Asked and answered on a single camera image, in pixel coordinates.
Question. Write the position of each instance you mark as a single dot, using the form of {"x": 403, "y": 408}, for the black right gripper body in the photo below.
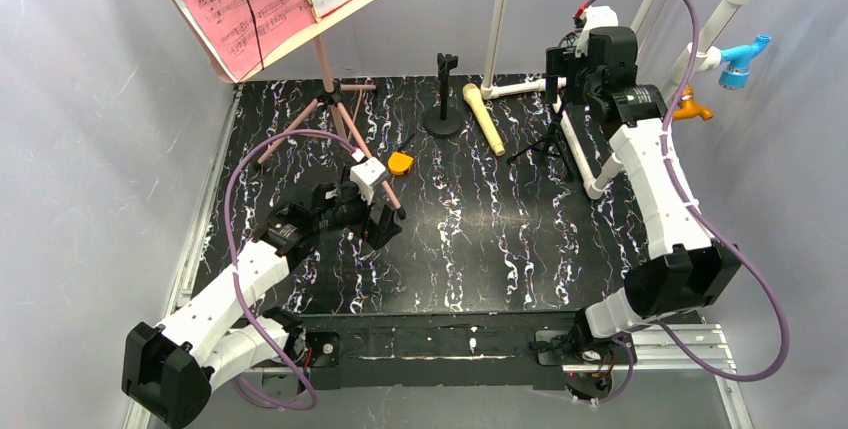
{"x": 555, "y": 73}

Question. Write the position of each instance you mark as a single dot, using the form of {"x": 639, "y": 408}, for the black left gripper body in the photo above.
{"x": 382, "y": 215}

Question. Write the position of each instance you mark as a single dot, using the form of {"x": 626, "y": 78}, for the small black tripod stand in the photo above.
{"x": 551, "y": 145}

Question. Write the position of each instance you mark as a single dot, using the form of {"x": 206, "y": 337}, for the cream yellow microphone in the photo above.
{"x": 473, "y": 98}

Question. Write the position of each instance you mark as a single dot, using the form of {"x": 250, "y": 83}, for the black microphone stand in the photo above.
{"x": 443, "y": 121}

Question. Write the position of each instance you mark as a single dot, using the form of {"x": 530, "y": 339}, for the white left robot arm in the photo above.
{"x": 171, "y": 368}

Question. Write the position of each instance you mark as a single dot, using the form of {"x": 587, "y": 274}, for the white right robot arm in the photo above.
{"x": 687, "y": 266}

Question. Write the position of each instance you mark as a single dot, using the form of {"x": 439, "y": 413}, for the orange tape measure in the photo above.
{"x": 400, "y": 163}

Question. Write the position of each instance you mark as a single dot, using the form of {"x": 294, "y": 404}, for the orange pipe fitting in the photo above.
{"x": 688, "y": 107}

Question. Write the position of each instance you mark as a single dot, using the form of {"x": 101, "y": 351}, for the blue pipe fitting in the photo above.
{"x": 737, "y": 61}

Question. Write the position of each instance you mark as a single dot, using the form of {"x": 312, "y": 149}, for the pink sheet music page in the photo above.
{"x": 242, "y": 2}

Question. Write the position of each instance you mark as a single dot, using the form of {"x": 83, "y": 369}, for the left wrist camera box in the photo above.
{"x": 368, "y": 175}

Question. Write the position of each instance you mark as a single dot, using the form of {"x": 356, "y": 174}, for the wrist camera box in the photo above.
{"x": 368, "y": 175}
{"x": 593, "y": 17}

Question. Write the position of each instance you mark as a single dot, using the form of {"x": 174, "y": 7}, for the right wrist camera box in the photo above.
{"x": 593, "y": 17}

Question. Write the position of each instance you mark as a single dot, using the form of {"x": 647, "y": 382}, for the white PVC pipe frame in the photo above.
{"x": 752, "y": 154}

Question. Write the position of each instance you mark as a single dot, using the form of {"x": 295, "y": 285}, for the right robot arm base mount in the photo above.
{"x": 595, "y": 371}

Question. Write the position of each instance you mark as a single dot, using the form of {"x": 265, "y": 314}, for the aluminium rail frame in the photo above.
{"x": 423, "y": 348}

